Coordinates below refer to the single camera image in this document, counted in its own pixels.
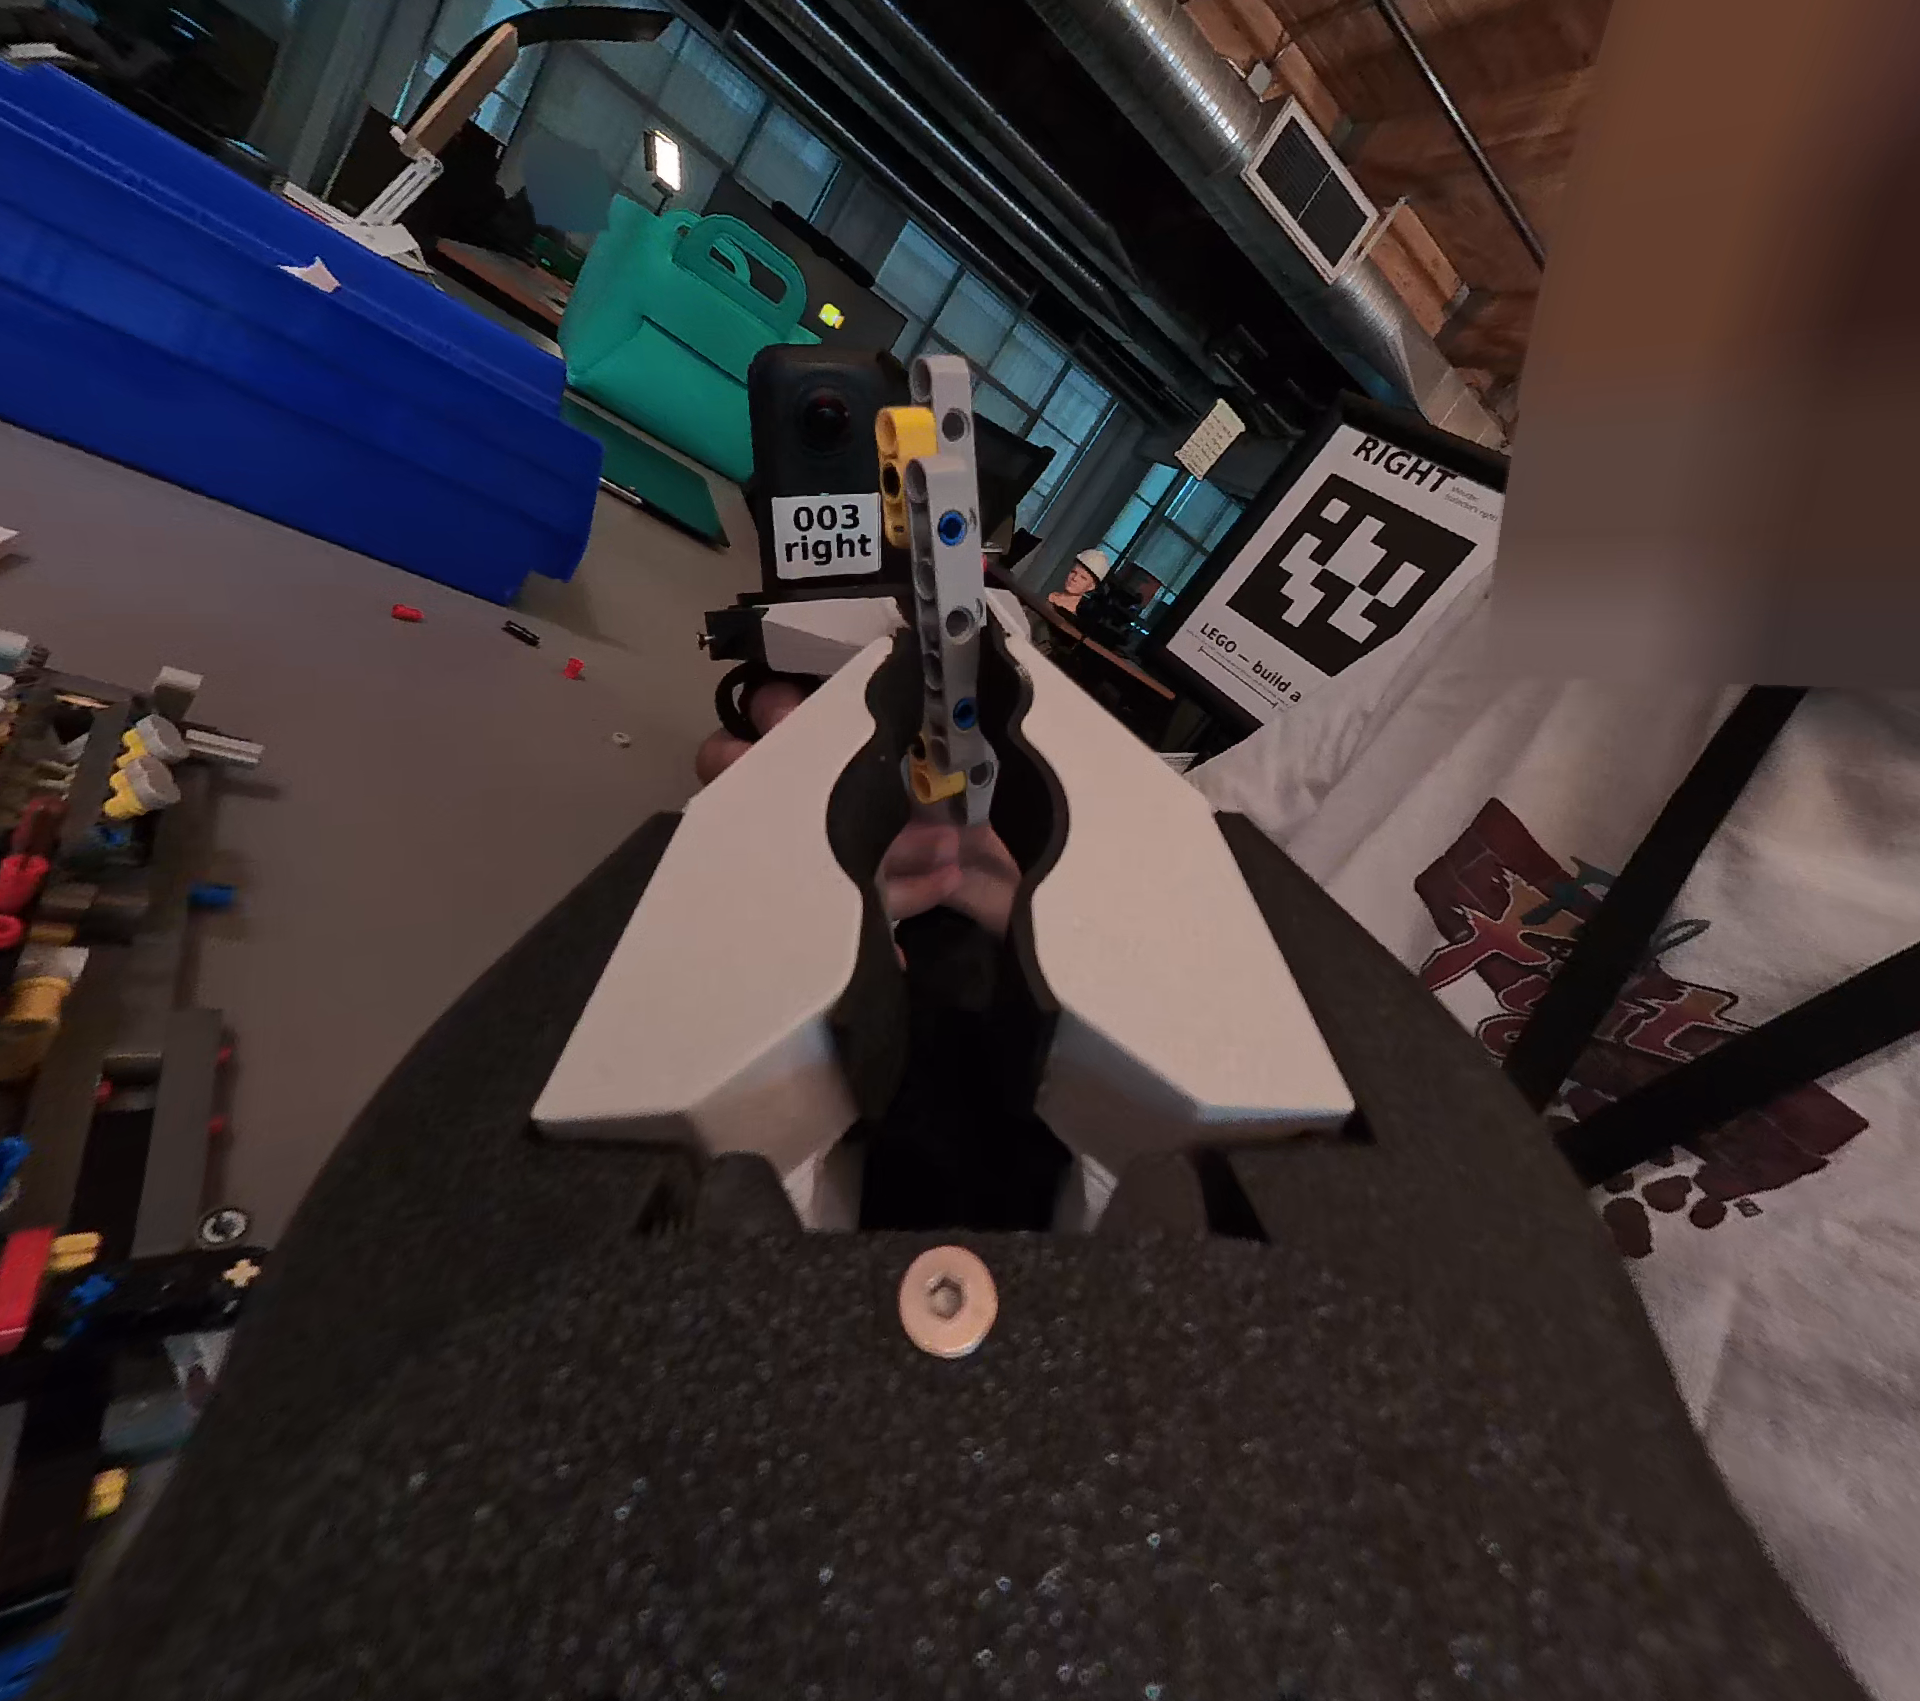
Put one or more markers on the small light panel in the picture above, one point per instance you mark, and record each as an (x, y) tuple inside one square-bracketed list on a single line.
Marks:
[(663, 157)]

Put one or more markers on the long grey lego beam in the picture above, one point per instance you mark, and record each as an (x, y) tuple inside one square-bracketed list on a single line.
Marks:
[(944, 390)]

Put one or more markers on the white air vent grille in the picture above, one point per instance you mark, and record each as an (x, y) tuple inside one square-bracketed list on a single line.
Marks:
[(1309, 189)]

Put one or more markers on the white folding stand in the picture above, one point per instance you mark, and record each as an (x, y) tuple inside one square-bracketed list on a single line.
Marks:
[(464, 82)]

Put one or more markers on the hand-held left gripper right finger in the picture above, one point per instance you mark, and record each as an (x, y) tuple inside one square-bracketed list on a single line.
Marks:
[(1201, 982)]

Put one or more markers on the teal bag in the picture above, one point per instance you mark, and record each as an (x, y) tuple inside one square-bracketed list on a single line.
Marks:
[(661, 351)]

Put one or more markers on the lego chassis model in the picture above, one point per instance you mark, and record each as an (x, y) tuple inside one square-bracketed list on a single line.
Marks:
[(90, 982)]

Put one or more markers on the yellow lego connector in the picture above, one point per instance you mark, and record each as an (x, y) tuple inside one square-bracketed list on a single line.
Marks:
[(931, 780), (900, 438)]

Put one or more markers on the short grey lego beam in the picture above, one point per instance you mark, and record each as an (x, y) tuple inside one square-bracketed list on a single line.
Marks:
[(944, 607)]

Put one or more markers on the white paper note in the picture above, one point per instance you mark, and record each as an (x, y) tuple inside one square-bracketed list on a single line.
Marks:
[(1211, 438)]

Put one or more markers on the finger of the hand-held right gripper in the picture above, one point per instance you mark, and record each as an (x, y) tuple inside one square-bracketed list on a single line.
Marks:
[(1012, 620), (824, 637)]

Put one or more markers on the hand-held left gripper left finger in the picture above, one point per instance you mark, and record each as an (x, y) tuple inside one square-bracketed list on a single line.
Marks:
[(705, 982)]

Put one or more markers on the blue plastic bin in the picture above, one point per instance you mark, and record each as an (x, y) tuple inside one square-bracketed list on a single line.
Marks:
[(224, 381)]

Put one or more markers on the person's right hand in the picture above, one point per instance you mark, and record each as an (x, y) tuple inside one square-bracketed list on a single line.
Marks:
[(944, 878)]

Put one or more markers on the person's white shirt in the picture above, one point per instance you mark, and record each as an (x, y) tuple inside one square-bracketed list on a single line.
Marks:
[(1501, 832)]

